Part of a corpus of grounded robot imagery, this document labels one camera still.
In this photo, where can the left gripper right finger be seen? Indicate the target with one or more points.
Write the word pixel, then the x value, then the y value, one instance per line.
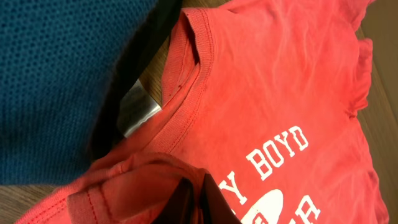
pixel 215 209

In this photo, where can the black folded shirt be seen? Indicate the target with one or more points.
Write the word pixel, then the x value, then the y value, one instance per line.
pixel 136 56

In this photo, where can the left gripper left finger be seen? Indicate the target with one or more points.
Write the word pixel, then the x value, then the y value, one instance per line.
pixel 179 208

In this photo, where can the red soccer t-shirt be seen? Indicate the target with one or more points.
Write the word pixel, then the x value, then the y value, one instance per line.
pixel 264 97

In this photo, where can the blue folded shirt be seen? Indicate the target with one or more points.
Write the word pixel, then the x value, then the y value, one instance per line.
pixel 57 58

